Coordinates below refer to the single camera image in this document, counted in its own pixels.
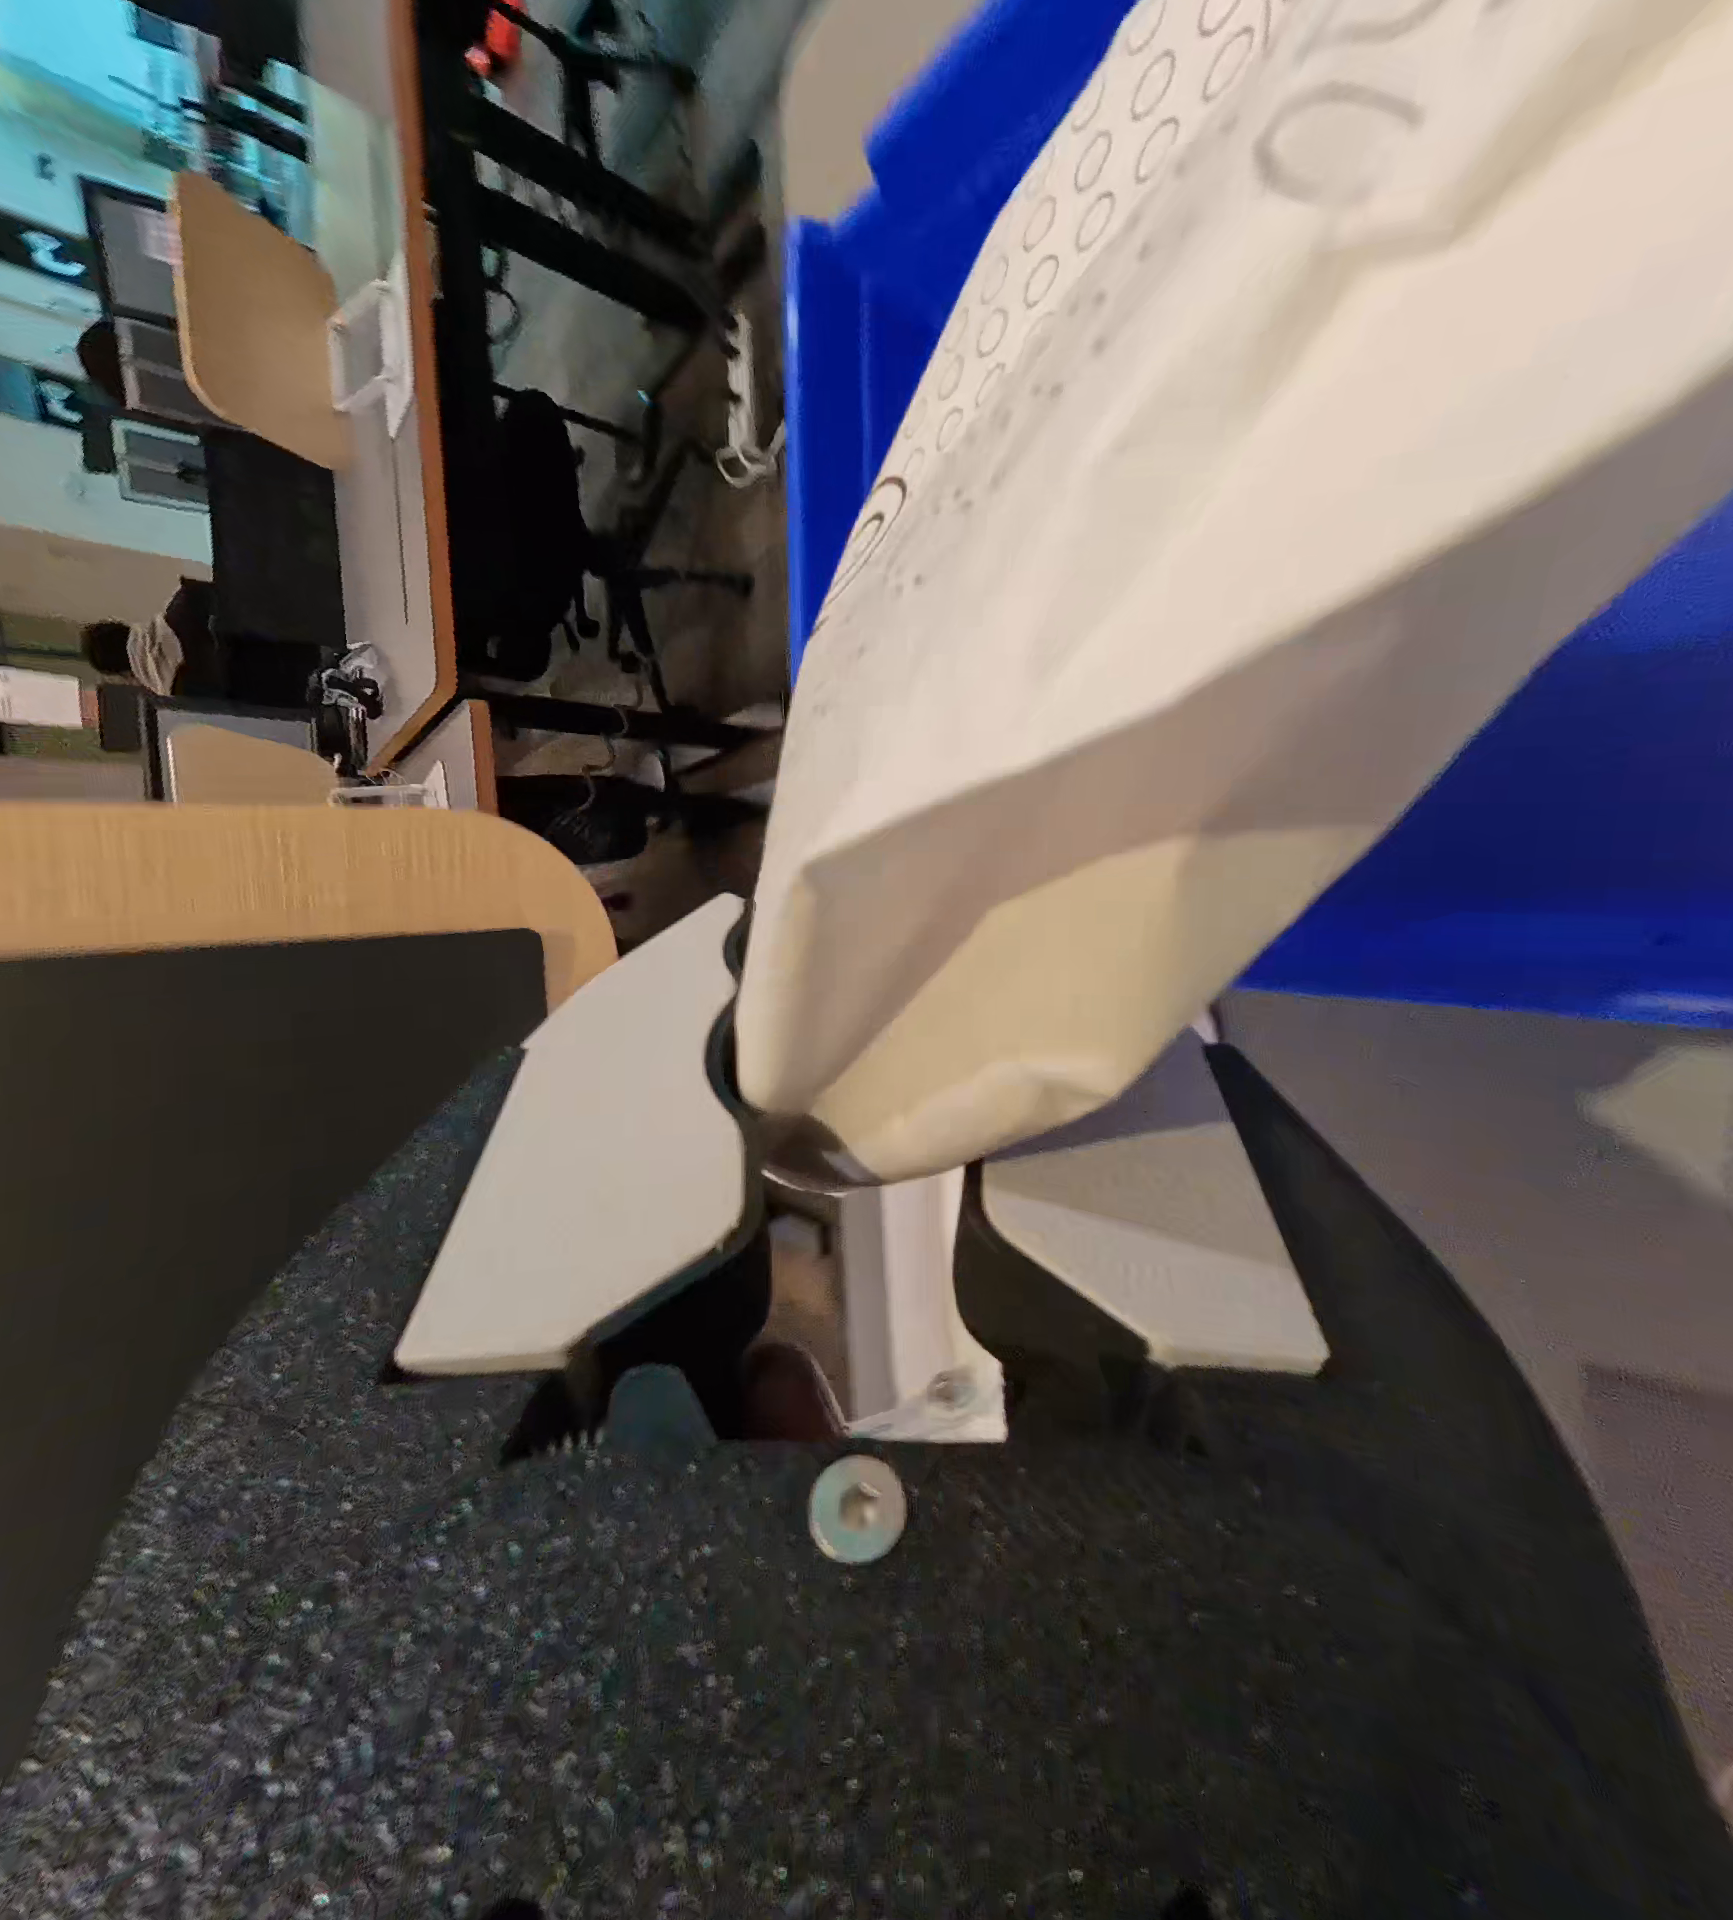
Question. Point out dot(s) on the blue plastic bin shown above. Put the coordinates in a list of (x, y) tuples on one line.
[(1555, 825)]

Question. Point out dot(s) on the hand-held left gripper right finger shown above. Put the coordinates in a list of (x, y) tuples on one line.
[(1198, 1230)]

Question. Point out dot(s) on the small wooden panel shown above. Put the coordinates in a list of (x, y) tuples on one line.
[(250, 314)]

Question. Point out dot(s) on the white printed paper bag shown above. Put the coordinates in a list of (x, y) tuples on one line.
[(1181, 524)]

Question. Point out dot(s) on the grey desk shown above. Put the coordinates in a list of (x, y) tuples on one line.
[(1555, 1171)]

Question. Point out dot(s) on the wooden office desk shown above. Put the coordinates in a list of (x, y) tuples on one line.
[(401, 524)]

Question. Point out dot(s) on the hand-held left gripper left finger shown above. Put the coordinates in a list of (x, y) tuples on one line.
[(580, 1185)]

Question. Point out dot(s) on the black wood-rimmed panel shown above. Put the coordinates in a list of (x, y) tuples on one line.
[(130, 1200)]

